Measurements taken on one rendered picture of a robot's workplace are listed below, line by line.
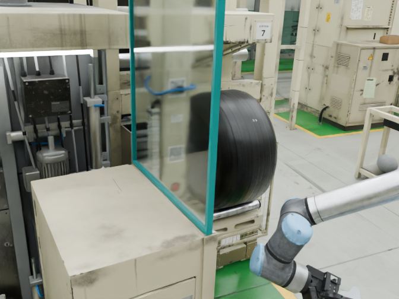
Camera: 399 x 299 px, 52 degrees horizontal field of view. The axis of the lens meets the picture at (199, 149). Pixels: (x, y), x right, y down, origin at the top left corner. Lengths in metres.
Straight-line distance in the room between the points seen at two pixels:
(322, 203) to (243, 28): 1.10
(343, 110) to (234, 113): 4.75
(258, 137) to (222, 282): 1.46
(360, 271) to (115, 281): 2.51
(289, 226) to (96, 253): 0.53
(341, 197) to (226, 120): 0.64
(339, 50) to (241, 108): 4.77
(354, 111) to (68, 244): 5.67
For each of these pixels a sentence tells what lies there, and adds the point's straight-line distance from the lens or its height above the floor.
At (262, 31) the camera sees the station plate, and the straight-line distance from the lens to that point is 2.20.
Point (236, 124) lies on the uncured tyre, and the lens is 1.74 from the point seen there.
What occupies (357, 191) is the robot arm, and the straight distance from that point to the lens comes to 1.31.
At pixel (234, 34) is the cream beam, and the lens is 2.10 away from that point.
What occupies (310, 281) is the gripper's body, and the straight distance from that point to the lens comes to 1.34.
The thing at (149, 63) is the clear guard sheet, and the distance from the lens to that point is 1.31.
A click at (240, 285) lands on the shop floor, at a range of 2.99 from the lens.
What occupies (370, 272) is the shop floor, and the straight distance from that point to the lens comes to 3.38.
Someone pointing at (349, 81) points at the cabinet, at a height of 0.74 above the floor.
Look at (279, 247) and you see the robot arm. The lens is 1.24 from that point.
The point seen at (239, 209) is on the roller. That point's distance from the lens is 2.00.
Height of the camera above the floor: 1.88
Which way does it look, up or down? 21 degrees down
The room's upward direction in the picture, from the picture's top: 2 degrees clockwise
